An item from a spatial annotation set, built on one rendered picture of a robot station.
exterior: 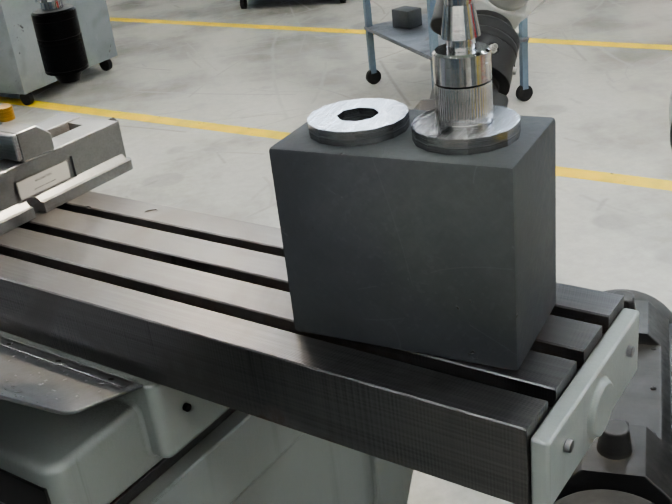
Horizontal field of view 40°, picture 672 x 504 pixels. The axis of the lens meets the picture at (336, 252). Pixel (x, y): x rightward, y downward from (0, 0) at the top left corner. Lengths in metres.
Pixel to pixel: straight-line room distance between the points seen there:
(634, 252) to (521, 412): 2.42
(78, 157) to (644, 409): 0.88
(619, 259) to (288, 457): 1.99
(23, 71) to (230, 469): 4.57
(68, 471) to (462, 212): 0.48
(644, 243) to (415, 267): 2.46
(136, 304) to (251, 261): 0.14
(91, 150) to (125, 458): 0.48
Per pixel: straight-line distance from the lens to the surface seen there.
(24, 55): 5.61
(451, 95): 0.76
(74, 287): 1.06
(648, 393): 1.48
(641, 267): 3.08
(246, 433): 1.18
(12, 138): 1.26
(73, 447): 1.00
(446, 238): 0.77
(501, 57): 1.13
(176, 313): 0.96
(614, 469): 1.30
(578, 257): 3.13
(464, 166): 0.74
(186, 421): 1.06
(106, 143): 1.36
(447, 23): 0.76
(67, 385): 1.01
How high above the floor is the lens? 1.44
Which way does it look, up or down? 26 degrees down
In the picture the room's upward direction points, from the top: 7 degrees counter-clockwise
